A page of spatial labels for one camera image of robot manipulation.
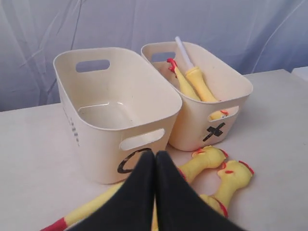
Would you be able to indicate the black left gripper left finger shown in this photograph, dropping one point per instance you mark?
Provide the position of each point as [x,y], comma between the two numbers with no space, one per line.
[131,207]

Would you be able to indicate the chicken head with white tube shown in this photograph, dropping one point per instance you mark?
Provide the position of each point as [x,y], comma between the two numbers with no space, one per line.
[195,76]

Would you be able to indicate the legless yellow rubber chicken body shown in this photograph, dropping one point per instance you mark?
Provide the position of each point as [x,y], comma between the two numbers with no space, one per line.
[185,87]

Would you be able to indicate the cream bin marked X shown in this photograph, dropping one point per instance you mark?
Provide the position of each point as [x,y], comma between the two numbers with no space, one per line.
[200,123]

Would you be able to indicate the whole yellow rubber chicken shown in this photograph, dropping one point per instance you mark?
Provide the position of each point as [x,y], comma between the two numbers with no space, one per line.
[233,176]
[204,158]

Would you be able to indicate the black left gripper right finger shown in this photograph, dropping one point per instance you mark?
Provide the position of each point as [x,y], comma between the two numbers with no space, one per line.
[178,206]

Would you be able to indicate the cream bin marked O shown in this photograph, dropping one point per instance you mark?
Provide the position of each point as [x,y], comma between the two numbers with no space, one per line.
[118,106]

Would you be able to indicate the blue-grey backdrop curtain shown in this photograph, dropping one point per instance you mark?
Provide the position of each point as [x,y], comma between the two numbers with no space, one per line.
[249,35]

